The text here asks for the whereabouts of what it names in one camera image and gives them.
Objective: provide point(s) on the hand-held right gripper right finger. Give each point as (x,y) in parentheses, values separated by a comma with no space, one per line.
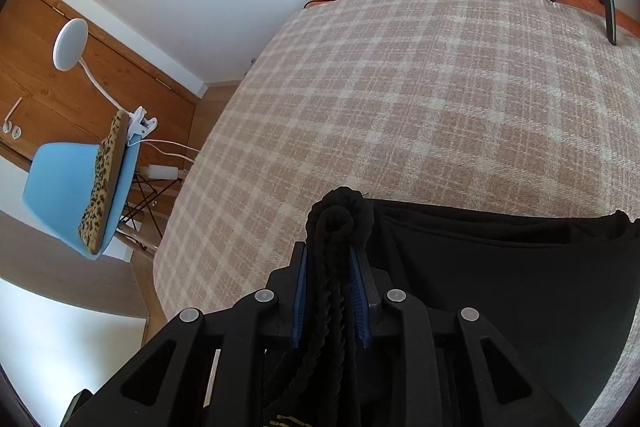
(359,302)

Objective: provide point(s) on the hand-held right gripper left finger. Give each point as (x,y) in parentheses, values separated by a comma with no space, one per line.
(300,297)

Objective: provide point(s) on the black pants with yellow stripes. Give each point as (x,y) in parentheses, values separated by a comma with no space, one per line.
(475,282)

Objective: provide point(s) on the white power adapter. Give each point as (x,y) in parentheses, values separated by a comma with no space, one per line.
(160,171)

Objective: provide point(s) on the beige plaid blanket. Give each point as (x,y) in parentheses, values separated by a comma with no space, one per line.
(400,107)

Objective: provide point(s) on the leopard print cushion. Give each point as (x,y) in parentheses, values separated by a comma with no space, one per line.
(102,187)

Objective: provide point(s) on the light blue chair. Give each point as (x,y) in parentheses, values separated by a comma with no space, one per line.
(60,187)

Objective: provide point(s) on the wooden door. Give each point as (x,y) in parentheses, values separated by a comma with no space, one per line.
(40,97)

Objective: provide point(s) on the white clip lamp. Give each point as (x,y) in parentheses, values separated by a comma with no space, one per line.
(70,42)

